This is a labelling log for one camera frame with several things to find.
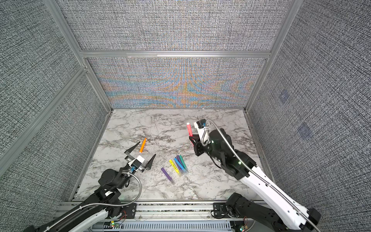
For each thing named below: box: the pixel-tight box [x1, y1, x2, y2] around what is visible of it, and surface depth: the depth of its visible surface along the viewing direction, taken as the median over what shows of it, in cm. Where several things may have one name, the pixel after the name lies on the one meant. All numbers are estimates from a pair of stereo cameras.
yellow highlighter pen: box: [169, 159, 180, 175], surface depth 90 cm
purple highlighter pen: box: [160, 167, 176, 186], surface depth 87 cm
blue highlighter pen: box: [173, 157, 186, 174], surface depth 89 cm
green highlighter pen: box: [179, 154, 188, 172], surface depth 91 cm
